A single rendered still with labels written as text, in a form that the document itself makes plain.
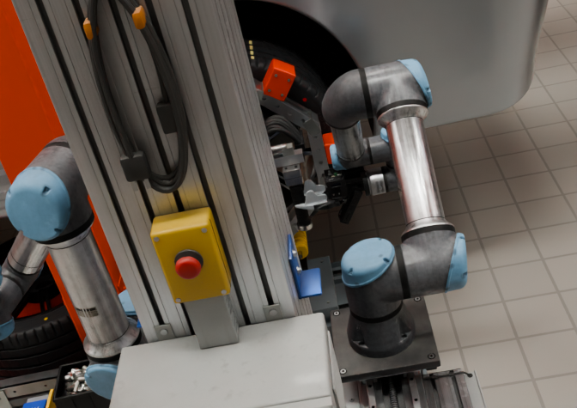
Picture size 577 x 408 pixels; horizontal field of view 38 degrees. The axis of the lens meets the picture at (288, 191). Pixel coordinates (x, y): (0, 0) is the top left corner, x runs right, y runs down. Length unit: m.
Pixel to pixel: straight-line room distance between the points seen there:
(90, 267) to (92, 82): 0.52
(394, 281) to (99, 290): 0.59
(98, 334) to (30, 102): 0.71
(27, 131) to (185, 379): 1.05
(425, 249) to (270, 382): 0.61
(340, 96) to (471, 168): 2.11
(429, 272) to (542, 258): 1.66
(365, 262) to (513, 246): 1.76
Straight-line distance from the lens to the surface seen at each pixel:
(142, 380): 1.34
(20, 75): 2.13
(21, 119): 2.18
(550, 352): 2.99
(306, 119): 2.46
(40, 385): 2.82
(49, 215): 1.49
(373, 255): 1.74
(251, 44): 2.61
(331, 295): 2.97
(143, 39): 1.12
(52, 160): 1.53
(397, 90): 1.87
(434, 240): 1.75
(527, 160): 3.97
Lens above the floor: 2.09
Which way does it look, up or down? 31 degrees down
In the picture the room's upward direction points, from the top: 14 degrees counter-clockwise
